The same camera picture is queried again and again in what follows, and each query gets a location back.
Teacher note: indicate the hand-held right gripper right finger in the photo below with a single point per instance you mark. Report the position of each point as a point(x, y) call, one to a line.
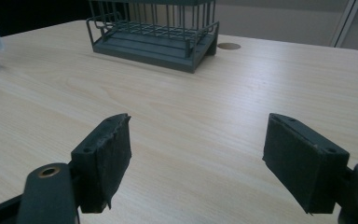
point(304, 165)

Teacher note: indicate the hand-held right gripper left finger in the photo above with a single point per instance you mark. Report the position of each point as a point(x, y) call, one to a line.
point(105, 161)

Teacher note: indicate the white metal stand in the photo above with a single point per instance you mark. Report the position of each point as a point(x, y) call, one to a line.
point(343, 25)

